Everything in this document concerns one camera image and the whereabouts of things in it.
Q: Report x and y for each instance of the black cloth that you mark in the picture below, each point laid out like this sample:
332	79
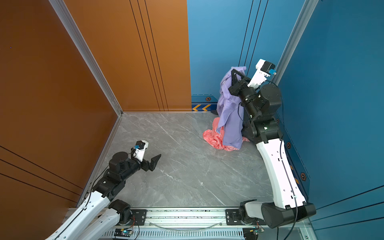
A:
214	112

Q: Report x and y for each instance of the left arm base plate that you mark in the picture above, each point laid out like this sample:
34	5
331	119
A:
135	217

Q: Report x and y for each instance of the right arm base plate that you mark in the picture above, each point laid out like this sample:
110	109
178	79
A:
234	218

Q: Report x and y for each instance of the green circuit board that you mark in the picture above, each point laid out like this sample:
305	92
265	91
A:
252	233
123	233

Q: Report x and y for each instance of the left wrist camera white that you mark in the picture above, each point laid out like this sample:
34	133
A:
138	151

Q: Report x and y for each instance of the pink cloth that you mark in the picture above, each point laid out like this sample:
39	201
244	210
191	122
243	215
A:
216	136

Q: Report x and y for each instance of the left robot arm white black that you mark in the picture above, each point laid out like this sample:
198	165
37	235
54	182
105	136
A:
103	194

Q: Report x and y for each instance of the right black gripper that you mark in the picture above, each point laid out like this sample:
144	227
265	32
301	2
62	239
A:
239	87

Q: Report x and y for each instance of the left green circuit board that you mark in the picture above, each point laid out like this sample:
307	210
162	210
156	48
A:
123	233

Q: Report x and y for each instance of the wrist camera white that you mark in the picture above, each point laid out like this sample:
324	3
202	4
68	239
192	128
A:
264	69
138	151

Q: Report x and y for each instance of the aluminium corner post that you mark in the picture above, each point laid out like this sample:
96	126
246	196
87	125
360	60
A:
75	34
294	39

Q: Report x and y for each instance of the left aluminium corner post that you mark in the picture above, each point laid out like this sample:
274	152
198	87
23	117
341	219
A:
75	34

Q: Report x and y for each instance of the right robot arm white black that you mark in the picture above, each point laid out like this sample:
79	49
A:
289	204

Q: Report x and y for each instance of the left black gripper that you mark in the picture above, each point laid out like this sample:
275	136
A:
153	164

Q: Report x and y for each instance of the right green circuit board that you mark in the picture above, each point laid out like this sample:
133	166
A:
252	233

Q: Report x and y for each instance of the right aluminium corner post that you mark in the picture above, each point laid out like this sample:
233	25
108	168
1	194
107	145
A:
294	39

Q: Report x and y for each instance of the aluminium mounting rail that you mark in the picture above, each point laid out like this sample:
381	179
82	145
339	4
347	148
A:
172	219

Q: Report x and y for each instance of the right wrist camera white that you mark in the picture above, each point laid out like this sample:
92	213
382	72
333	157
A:
264	69

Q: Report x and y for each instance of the purple cloth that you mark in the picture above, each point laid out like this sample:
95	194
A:
231	113

